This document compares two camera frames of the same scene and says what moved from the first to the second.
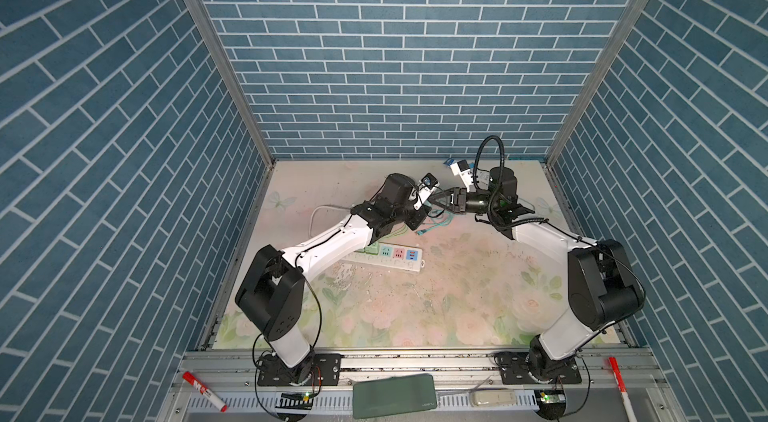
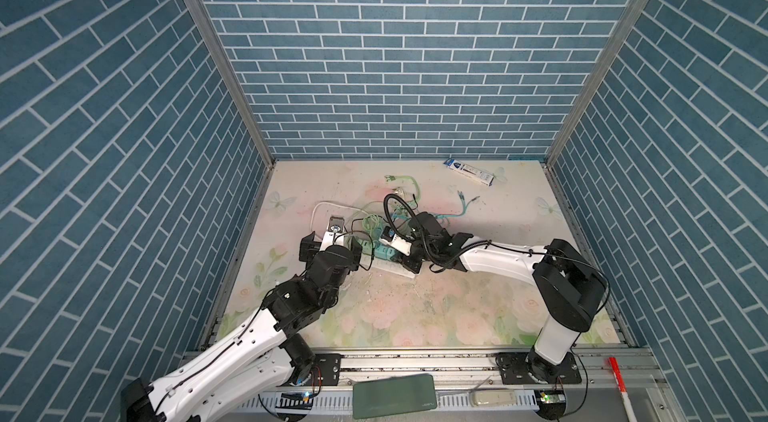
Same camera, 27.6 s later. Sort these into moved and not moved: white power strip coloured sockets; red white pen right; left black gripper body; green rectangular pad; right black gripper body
Moved: left black gripper body; right black gripper body
Not moved: red white pen right; white power strip coloured sockets; green rectangular pad
